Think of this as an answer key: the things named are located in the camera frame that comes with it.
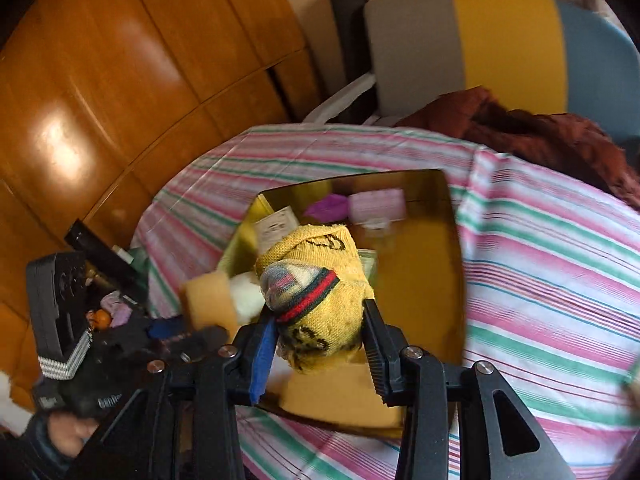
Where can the pink box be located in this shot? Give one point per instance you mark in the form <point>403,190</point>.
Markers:
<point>377,205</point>

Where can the pink small item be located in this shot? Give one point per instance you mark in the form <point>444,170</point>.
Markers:
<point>117,306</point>

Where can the grey yellow blue chair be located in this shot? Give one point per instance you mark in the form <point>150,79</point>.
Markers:
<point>505,45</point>

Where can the white fuzzy cloth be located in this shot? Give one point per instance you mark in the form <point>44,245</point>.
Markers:
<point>10,402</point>

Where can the orange round item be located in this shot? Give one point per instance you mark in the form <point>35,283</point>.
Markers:
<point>102,319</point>

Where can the tan box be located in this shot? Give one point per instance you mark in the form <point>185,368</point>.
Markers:
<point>207,300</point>

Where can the yellow knit sock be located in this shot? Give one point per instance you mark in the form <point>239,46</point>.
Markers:
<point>320,270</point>

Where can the maroon garment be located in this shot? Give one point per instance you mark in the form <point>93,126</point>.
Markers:
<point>540,135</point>

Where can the wooden wardrobe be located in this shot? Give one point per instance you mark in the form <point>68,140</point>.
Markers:
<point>100,85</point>

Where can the person's left hand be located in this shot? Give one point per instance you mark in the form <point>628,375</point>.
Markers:
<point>67,432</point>

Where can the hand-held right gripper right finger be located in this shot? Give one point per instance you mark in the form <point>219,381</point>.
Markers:
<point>376,355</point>

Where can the black bin with items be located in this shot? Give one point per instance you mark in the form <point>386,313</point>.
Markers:
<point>100,247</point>

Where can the gold tin box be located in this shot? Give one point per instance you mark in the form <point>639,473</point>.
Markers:
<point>420,270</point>

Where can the striped bedsheet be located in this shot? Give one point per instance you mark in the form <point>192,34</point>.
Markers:
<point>525,270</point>

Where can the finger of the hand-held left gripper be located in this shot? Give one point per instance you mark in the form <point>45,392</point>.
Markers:
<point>165,328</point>

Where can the white ointment box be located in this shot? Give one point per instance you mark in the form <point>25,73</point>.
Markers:
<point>276,227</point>

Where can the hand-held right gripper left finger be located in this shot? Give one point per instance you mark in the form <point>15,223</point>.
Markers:
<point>262,360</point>

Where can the white fluffy item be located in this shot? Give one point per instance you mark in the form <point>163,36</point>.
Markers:
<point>247,297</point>

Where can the pale green packet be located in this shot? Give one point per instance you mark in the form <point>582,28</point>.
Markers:
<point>367,265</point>

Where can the purple item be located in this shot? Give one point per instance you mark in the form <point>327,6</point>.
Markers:
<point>327,208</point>

